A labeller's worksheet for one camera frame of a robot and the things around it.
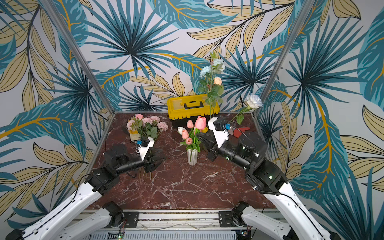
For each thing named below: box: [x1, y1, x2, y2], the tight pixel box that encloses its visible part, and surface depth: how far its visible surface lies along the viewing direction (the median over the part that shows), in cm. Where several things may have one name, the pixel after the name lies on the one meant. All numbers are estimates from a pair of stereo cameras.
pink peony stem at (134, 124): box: [126, 116, 142, 131], surface depth 105 cm
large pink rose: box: [135, 113, 144, 120], surface depth 107 cm
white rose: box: [229, 94, 263, 125], surface depth 67 cm
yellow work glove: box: [129, 129, 141, 141], surface depth 105 cm
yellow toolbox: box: [167, 94, 220, 129], surface depth 102 cm
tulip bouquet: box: [177, 116, 209, 162], surface depth 69 cm
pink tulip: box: [194, 115, 207, 130], surface depth 49 cm
